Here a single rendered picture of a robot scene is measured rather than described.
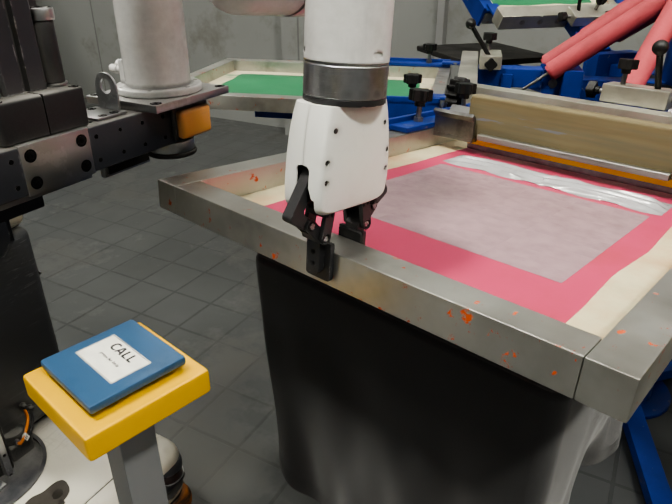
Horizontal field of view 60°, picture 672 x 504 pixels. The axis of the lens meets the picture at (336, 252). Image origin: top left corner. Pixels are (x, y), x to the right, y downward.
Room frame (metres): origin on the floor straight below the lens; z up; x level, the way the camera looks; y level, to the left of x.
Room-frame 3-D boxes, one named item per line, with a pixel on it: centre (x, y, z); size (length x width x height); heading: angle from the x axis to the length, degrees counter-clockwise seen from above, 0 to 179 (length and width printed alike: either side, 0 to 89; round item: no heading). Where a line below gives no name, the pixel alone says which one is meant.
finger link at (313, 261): (0.50, 0.02, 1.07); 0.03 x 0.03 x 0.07; 47
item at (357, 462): (0.58, -0.06, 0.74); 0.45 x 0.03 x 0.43; 48
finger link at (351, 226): (0.55, -0.02, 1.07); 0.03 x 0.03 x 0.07; 47
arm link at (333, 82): (0.54, -0.01, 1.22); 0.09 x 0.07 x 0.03; 137
